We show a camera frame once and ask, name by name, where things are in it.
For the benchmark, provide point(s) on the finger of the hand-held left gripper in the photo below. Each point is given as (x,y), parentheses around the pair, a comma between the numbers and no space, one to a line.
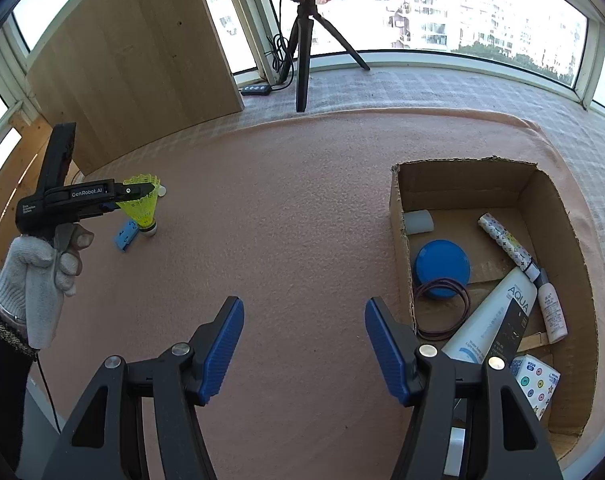
(97,211)
(132,191)

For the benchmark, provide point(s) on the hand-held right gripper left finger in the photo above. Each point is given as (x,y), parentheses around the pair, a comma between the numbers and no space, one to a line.
(225,350)

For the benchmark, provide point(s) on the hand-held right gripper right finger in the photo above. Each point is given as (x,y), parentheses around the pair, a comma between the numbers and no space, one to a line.
(387,355)

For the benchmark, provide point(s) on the yellow shuttlecock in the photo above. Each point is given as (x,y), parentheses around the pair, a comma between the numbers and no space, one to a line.
(141,210)

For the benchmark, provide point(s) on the blue round lid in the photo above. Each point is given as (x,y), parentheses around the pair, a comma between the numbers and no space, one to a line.
(442,265)

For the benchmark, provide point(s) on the white sunscreen tube blue cap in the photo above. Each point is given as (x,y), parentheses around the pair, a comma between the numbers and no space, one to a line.
(487,320)

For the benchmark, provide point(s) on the black card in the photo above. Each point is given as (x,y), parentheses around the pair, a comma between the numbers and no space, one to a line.
(511,330)

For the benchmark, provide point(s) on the translucent white cap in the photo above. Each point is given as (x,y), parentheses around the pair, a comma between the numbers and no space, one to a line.
(418,221)

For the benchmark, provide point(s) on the wooden clothespin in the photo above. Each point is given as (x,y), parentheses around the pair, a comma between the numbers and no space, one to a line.
(534,342)

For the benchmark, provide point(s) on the patterned tissue pack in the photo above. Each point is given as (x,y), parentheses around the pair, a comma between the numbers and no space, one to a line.
(537,385)

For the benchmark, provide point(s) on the patterned white tube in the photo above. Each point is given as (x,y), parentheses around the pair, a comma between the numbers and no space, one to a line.
(507,245)

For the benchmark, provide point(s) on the small pink bottle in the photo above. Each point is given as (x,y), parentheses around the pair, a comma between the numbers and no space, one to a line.
(553,310)

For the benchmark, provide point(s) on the cardboard box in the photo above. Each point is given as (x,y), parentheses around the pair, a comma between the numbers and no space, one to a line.
(572,270)

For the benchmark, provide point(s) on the person's left forearm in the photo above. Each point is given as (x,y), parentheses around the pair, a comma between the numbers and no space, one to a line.
(2,385)

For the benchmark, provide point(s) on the person's left hand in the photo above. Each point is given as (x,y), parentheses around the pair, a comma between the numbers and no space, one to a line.
(27,280)

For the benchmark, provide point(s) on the blue plastic clip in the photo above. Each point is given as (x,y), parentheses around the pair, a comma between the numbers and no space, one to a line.
(125,237)

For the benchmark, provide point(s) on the slatted wooden panel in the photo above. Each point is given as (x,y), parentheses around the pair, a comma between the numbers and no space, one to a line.
(12,185)

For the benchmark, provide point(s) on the large wooden board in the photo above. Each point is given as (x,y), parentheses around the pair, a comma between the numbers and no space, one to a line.
(132,60)

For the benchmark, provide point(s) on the pink blanket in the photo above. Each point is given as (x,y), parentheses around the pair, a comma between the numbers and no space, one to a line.
(282,210)

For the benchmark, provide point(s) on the black inline controller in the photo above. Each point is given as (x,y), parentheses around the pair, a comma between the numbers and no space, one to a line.
(256,90)

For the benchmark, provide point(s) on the black tripod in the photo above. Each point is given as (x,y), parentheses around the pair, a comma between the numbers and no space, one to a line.
(305,45)

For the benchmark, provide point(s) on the checked cloth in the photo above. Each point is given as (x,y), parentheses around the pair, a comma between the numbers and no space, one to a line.
(432,85)

